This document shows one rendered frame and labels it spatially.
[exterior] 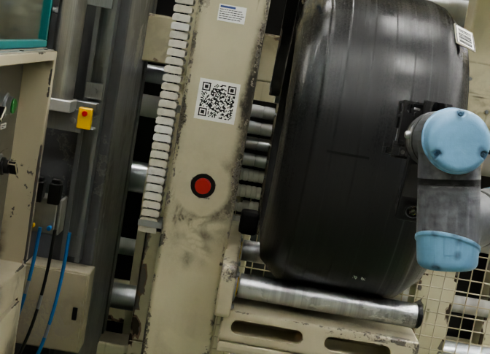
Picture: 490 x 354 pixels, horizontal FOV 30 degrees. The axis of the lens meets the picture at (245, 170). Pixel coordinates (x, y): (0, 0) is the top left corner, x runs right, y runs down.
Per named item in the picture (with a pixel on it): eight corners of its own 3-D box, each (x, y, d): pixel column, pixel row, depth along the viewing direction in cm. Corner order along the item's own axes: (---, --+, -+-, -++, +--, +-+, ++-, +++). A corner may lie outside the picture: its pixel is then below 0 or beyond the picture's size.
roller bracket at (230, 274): (213, 317, 162) (222, 263, 161) (222, 262, 201) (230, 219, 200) (231, 320, 162) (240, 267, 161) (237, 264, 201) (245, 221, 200)
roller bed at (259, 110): (175, 220, 211) (196, 93, 207) (181, 208, 226) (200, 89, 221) (259, 235, 211) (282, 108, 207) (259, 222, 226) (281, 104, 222)
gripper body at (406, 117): (448, 110, 132) (469, 107, 120) (437, 168, 132) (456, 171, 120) (396, 101, 132) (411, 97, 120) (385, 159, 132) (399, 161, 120)
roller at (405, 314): (235, 268, 169) (231, 290, 170) (233, 277, 164) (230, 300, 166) (421, 300, 169) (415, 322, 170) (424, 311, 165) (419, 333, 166)
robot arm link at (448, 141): (425, 179, 105) (427, 105, 105) (408, 176, 116) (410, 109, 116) (494, 181, 105) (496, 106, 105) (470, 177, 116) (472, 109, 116)
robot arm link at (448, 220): (500, 266, 114) (502, 178, 114) (464, 276, 105) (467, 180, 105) (442, 260, 119) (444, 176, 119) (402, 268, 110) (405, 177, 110)
